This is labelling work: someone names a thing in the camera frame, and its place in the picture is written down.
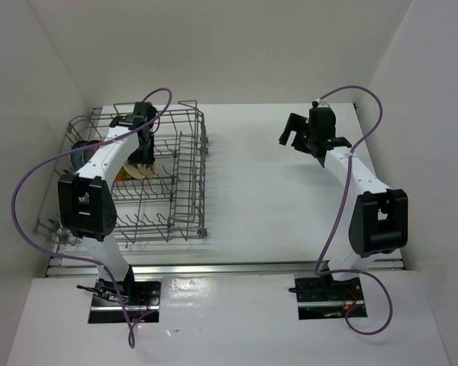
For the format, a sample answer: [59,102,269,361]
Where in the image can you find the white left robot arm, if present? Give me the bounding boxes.
[58,102,157,305]

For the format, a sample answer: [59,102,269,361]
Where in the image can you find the grey wire dish rack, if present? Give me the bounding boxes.
[33,100,208,251]

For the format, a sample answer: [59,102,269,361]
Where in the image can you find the cream plate with floral print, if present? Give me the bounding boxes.
[129,163,156,180]

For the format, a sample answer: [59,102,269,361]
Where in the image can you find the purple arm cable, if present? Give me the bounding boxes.
[10,88,173,350]
[313,85,393,336]

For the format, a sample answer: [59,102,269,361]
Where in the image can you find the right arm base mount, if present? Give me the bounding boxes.
[289,276,367,320]

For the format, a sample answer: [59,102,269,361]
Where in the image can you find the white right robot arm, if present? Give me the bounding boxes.
[279,104,408,300]

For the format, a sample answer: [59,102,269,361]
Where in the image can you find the cream plate with black mark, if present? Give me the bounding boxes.
[122,162,136,180]

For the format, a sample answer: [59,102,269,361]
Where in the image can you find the orange plastic plate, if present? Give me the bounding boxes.
[114,171,124,181]

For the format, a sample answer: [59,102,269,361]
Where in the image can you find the blue floral plate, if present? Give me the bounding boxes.
[69,140,87,172]
[82,140,99,164]

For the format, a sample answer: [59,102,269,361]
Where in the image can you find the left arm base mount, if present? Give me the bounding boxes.
[76,281,161,324]

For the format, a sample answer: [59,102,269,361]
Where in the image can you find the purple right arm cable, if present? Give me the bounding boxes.
[313,85,393,336]

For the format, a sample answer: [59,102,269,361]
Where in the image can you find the aluminium rail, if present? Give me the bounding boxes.
[45,260,333,279]

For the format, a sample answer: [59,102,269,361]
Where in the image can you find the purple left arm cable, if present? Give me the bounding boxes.
[10,88,173,350]

